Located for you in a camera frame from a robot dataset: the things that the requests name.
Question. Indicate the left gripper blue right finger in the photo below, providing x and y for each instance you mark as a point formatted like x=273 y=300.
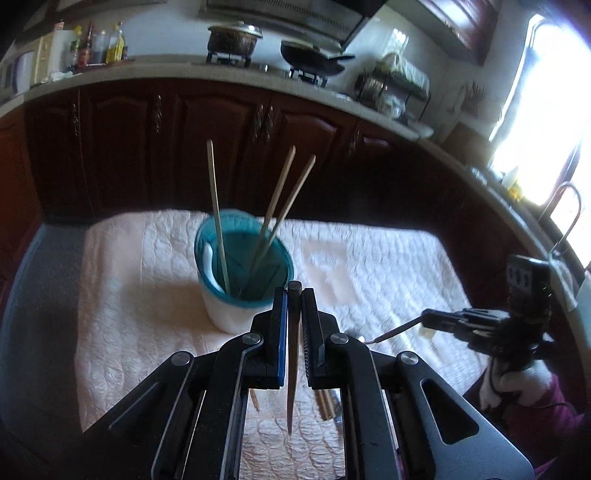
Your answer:
x=318 y=328

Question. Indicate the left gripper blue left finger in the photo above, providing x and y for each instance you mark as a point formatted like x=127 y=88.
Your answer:
x=265 y=364

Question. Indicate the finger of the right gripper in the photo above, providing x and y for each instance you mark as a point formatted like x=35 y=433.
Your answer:
x=431 y=318
x=438 y=329

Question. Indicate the metal spoon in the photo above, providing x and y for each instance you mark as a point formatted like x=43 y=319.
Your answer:
x=385 y=336

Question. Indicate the dark wooden chopstick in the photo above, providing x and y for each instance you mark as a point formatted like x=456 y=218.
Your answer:
x=294 y=289

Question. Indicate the white handled fork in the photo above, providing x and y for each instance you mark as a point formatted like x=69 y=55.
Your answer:
x=207 y=259

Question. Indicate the dark wood kitchen cabinets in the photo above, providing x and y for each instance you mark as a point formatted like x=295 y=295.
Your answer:
x=89 y=152

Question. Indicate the white gloved right hand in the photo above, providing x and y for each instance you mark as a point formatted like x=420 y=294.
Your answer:
x=527 y=386

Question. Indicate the sink faucet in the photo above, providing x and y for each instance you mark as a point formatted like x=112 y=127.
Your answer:
x=565 y=220

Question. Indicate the white utensil holder teal rim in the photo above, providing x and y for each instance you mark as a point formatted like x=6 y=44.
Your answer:
x=228 y=312

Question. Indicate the dish drying rack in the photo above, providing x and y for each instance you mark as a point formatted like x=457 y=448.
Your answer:
x=395 y=87

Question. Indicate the black wok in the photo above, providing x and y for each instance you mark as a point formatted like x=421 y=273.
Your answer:
x=310 y=60

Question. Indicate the gas stove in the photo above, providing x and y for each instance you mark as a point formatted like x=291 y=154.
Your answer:
x=235 y=61

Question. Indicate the cooking pot with lid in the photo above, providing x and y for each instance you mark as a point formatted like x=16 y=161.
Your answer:
x=237 y=38

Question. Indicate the range hood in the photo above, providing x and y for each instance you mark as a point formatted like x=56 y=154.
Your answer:
x=337 y=22

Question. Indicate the yellow oil bottle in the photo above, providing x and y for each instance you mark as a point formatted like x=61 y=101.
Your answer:
x=116 y=44

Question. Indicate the dark sauce bottle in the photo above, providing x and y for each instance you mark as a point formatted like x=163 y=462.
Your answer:
x=85 y=50

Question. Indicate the white microwave oven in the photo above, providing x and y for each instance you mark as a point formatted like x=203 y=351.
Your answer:
x=34 y=62

